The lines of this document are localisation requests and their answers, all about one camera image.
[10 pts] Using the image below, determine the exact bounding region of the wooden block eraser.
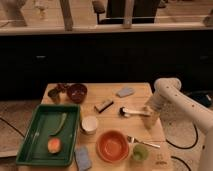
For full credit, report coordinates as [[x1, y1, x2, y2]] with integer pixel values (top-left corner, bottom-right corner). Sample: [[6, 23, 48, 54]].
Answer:
[[94, 99, 114, 113]]

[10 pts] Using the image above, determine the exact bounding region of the white cup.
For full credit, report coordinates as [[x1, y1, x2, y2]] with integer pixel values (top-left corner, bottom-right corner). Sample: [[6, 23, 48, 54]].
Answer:
[[81, 116, 98, 135]]

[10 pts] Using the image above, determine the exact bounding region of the black office chair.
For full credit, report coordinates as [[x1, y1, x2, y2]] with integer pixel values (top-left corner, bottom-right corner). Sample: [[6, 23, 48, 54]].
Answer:
[[92, 0, 167, 25]]

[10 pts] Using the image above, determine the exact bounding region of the green plastic tray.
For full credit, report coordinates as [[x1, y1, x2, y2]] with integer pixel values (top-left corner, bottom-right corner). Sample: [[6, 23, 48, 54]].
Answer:
[[16, 104, 80, 167]]

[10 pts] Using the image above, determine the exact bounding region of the blue sponge near tray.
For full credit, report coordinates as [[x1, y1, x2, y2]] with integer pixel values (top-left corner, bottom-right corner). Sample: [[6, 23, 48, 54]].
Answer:
[[75, 146, 92, 171]]

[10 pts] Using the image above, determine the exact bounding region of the orange red bowl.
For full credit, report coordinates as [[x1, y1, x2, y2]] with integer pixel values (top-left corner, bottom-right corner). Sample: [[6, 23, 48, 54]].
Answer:
[[96, 130, 129, 163]]

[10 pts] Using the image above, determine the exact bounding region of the orange peach fruit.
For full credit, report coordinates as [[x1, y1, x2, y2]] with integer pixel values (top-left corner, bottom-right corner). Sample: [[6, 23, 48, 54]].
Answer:
[[47, 138, 61, 154]]

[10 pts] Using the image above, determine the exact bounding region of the silver fork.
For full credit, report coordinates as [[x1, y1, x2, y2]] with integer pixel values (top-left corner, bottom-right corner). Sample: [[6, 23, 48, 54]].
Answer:
[[127, 135, 160, 149]]

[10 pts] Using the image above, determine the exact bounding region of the dark red toy item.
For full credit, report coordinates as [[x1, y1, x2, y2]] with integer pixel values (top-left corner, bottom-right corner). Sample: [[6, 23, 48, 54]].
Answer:
[[57, 83, 69, 93]]

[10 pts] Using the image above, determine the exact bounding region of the dark maroon bowl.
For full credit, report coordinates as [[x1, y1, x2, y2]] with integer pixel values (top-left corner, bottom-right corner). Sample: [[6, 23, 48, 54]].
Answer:
[[67, 83, 87, 104]]

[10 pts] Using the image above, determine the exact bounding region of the green cup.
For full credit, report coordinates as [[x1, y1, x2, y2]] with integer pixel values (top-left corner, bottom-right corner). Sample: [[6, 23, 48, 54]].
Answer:
[[132, 144, 149, 162]]

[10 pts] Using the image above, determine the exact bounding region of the black cable on floor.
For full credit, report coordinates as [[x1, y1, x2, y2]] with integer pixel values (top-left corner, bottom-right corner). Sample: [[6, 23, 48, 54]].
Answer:
[[165, 123, 200, 150]]

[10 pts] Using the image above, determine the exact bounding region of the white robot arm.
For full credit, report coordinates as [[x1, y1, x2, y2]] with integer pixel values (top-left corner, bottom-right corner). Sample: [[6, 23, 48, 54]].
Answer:
[[145, 78, 213, 171]]

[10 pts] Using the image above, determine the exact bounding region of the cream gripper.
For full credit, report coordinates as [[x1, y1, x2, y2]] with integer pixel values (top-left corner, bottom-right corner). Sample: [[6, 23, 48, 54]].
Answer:
[[143, 107, 160, 129]]

